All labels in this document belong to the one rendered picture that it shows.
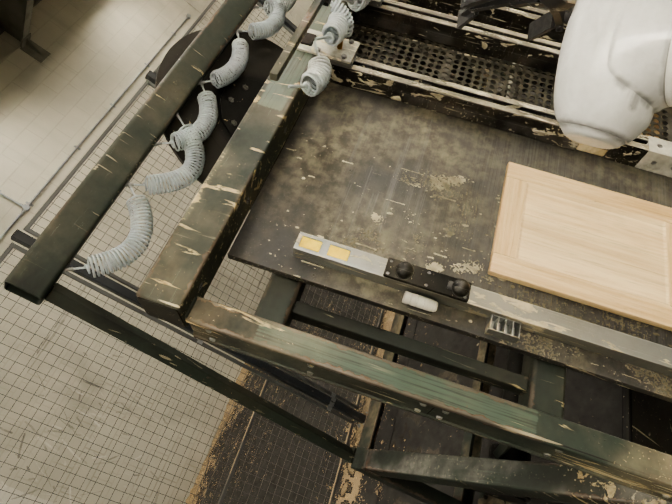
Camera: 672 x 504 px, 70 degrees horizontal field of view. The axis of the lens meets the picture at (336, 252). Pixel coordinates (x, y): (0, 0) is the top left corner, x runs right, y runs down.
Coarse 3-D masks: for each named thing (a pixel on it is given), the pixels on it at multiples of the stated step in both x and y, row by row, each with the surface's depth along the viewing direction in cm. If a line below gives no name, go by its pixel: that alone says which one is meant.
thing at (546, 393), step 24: (384, 48) 165; (288, 288) 115; (264, 312) 112; (288, 312) 113; (312, 312) 115; (360, 336) 113; (384, 336) 113; (432, 360) 111; (456, 360) 111; (528, 360) 114; (504, 384) 110; (528, 384) 109; (552, 384) 108; (552, 408) 105
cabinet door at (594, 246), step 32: (512, 192) 129; (544, 192) 130; (576, 192) 130; (608, 192) 131; (512, 224) 123; (544, 224) 124; (576, 224) 125; (608, 224) 126; (640, 224) 127; (512, 256) 118; (544, 256) 119; (576, 256) 120; (608, 256) 121; (640, 256) 121; (544, 288) 115; (576, 288) 115; (608, 288) 116; (640, 288) 116; (640, 320) 113
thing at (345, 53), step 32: (320, 32) 144; (352, 64) 143; (384, 64) 144; (384, 96) 146; (416, 96) 143; (448, 96) 139; (480, 96) 140; (512, 128) 141; (544, 128) 138; (640, 160) 137
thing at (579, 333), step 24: (336, 264) 113; (360, 264) 112; (384, 264) 112; (408, 288) 111; (480, 288) 111; (480, 312) 110; (504, 312) 108; (528, 312) 108; (552, 312) 109; (552, 336) 109; (576, 336) 106; (600, 336) 107; (624, 336) 107; (624, 360) 107; (648, 360) 104
